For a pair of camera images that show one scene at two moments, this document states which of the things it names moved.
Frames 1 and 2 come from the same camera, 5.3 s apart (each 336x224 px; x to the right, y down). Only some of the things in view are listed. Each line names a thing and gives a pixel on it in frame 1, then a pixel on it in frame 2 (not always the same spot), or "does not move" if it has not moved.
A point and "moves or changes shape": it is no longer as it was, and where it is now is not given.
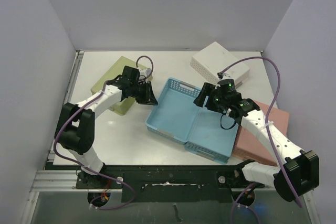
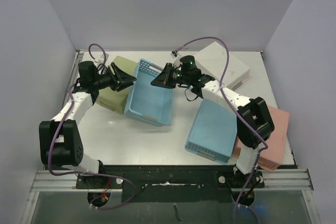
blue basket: (212, 135) does not move
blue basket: (175, 113) moves or changes shape
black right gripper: (206, 96) to (170, 75)
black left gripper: (148, 98) to (126, 80)
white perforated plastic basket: (215, 59) does not move
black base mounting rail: (180, 183) does not move
